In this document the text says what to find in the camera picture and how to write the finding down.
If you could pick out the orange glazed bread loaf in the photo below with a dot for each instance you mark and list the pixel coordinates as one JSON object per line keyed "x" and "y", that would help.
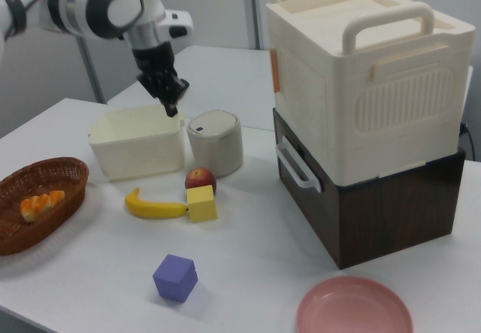
{"x": 39, "y": 205}

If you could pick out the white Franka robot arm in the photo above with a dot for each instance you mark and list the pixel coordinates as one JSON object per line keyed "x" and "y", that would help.
{"x": 94, "y": 6}

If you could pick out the pink plastic plate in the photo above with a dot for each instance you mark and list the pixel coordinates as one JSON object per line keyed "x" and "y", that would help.
{"x": 353, "y": 310}

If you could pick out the purple foam cube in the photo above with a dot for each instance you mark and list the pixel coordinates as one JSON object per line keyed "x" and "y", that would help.
{"x": 173, "y": 280}

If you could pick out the dark brown wooden drawer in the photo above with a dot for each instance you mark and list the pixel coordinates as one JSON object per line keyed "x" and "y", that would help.
{"x": 300, "y": 156}

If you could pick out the red apple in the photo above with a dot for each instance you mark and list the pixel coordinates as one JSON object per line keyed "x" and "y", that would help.
{"x": 199, "y": 178}

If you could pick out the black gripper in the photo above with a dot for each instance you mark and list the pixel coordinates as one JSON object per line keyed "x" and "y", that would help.
{"x": 154, "y": 60}

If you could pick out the yellow banana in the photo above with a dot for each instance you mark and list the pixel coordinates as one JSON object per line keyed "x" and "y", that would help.
{"x": 154, "y": 209}

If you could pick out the brown wicker basket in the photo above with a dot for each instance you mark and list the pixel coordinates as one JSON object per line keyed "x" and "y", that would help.
{"x": 56, "y": 175}

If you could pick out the beige small lidded bin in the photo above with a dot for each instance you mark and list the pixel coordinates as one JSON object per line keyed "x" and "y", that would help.
{"x": 218, "y": 149}

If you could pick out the yellow foam cube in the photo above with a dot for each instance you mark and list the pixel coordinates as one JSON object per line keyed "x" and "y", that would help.
{"x": 203, "y": 207}

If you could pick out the white square plastic container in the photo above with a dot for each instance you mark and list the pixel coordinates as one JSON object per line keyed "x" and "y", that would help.
{"x": 139, "y": 152}

